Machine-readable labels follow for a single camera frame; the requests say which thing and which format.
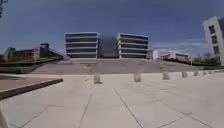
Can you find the wide stone stairway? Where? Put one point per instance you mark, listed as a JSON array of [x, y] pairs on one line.
[[110, 66]]

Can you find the row of concrete bollards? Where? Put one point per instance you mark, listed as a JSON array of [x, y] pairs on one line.
[[137, 77]]

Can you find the striped glass office building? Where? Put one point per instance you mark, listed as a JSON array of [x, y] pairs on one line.
[[82, 45]]

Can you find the pale concrete slab plaza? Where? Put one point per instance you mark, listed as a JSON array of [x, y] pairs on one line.
[[110, 103]]

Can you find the low white building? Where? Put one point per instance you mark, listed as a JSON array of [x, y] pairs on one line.
[[173, 55]]

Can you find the low brown building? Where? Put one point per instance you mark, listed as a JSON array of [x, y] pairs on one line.
[[30, 53]]

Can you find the dark raised kerb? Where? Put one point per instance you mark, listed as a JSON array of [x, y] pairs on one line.
[[30, 87]]

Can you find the reddish brown paved strip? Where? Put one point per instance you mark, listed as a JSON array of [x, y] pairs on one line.
[[20, 82]]

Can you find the white building with dark windows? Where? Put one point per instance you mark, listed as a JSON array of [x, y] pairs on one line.
[[215, 38]]

